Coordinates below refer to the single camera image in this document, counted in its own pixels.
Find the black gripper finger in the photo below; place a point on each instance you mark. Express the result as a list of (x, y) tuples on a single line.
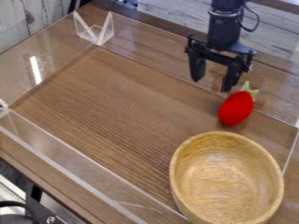
[(231, 77), (196, 65)]

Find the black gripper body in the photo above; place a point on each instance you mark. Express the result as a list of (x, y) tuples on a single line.
[(235, 52)]

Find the red toy strawberry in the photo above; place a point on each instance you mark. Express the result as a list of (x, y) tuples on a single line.
[(237, 106)]

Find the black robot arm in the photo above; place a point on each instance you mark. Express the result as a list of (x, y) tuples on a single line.
[(229, 16)]

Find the wooden oval bowl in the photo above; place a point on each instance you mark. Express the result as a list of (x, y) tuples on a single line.
[(225, 180)]

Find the clear acrylic tray wall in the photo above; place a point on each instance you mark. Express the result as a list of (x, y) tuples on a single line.
[(95, 115)]

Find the clear acrylic corner bracket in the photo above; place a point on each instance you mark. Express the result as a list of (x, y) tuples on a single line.
[(95, 34)]

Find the black metal table bracket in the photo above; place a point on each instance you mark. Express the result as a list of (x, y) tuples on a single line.
[(49, 212)]

